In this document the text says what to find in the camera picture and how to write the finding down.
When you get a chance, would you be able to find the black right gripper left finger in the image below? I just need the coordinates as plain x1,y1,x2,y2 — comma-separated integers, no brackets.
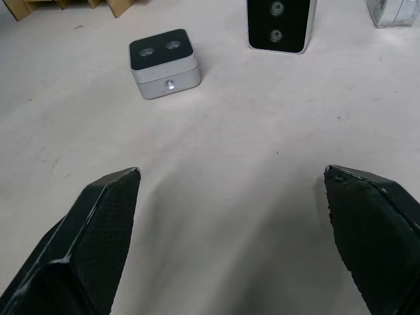
0,167,142,315

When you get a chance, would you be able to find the tall silver stereo camera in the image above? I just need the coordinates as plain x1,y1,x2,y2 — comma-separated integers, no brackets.
245,0,318,55

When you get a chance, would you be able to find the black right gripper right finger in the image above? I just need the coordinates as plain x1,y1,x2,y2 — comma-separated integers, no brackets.
323,164,420,315

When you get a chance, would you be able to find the small silver stereo camera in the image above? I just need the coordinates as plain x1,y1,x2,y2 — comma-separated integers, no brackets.
128,28,201,100

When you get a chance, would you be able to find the clear plastic container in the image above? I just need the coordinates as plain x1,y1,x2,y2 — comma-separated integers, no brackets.
366,0,417,30

